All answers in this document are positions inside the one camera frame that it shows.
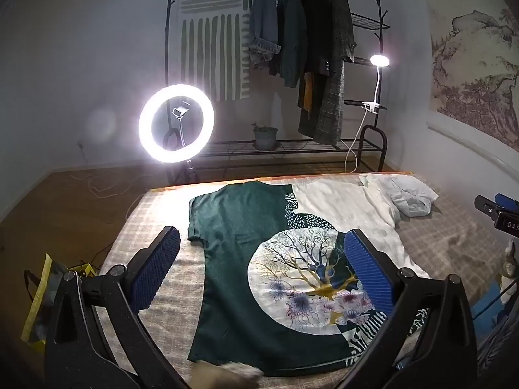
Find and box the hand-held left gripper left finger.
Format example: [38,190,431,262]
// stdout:
[44,226,191,389]

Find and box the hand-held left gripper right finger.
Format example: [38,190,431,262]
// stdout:
[324,228,479,389]

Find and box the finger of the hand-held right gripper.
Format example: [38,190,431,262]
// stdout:
[474,193,519,221]

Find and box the green tree print t-shirt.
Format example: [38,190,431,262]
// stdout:
[187,182,428,373]

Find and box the black metal clothes rack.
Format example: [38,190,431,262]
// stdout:
[164,0,392,173]

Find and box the pale figurine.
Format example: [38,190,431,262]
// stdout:
[502,241,519,290]

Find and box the checked beige blanket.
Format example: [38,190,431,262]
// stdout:
[97,172,507,389]

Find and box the pale blue folded cloth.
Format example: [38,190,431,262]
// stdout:
[389,176,440,218]

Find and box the black tripod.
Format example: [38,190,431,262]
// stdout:
[167,130,200,186]

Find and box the yellow bag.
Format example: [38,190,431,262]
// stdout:
[21,253,102,347]

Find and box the beige fuzzy cloth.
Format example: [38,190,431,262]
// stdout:
[190,360,261,389]

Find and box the phone holder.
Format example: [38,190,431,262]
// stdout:
[172,106,192,147]

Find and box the potted plant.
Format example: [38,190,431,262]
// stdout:
[251,122,279,151]

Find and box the white clip lamp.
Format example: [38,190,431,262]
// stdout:
[362,54,391,113]

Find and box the yellow garment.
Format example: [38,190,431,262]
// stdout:
[300,72,315,112]

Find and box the dark green jacket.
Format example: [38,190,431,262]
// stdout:
[270,0,309,88]

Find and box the black coat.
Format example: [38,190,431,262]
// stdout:
[296,0,332,138]

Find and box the blue denim jacket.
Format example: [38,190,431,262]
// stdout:
[248,0,282,69]

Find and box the white lamp cable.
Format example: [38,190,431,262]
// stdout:
[340,111,366,173]

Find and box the ring light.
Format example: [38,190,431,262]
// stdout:
[139,83,215,165]

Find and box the landscape wall poster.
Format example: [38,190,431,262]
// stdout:
[426,0,519,155]

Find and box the striped wall hanging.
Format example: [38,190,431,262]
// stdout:
[178,0,254,103]

